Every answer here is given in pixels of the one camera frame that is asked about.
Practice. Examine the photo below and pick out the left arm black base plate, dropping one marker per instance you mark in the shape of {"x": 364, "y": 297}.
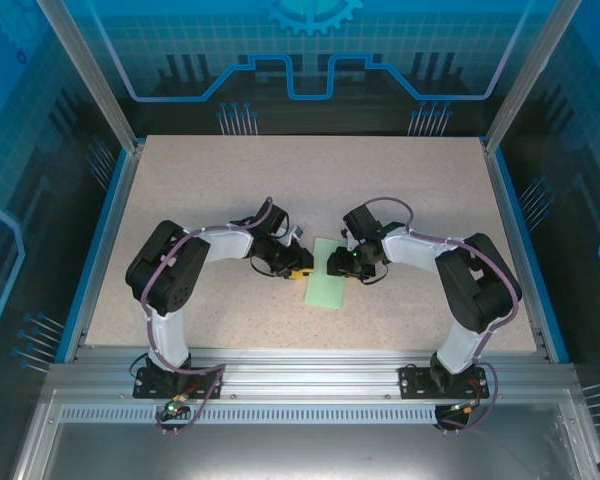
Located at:
{"x": 145, "y": 385}

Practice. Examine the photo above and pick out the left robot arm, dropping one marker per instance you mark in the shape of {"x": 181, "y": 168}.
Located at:
{"x": 170, "y": 340}

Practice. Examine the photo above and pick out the aluminium table side rail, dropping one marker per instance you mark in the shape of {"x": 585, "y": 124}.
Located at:
{"x": 105, "y": 250}
{"x": 502, "y": 200}

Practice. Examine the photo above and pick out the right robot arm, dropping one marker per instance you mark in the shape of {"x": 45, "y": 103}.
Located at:
{"x": 460, "y": 345}

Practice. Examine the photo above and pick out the green paper sheet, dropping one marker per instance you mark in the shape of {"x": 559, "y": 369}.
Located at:
{"x": 325, "y": 290}

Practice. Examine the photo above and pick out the aluminium mounting beam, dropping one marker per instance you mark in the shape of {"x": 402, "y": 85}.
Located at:
{"x": 305, "y": 375}

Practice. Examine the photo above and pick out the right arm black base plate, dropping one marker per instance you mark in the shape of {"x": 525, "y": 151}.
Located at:
{"x": 415, "y": 382}

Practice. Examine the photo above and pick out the sheet metal panel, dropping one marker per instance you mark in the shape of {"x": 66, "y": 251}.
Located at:
{"x": 305, "y": 450}

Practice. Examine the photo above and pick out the aluminium frame post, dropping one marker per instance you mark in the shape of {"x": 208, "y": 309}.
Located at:
{"x": 92, "y": 75}
{"x": 528, "y": 75}

